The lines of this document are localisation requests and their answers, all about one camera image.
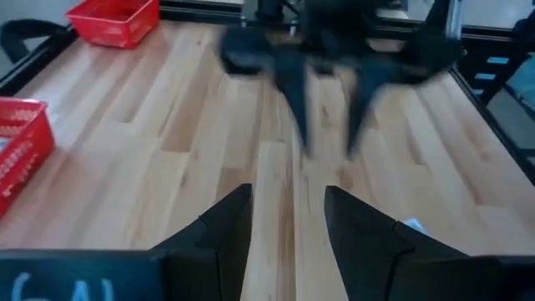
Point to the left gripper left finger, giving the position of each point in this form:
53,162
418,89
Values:
225,234

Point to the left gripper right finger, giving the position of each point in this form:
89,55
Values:
359,242

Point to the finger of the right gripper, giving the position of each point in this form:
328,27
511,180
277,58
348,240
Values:
297,92
363,96

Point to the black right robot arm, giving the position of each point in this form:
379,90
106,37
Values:
334,21

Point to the red plastic basket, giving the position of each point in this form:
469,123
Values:
108,35
25,167

